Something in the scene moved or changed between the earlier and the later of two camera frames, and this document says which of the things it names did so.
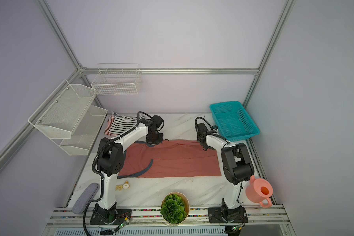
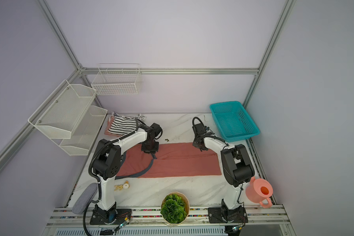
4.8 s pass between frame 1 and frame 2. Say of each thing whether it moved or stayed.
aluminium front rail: stayed
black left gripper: moved
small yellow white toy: stayed
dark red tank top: stayed
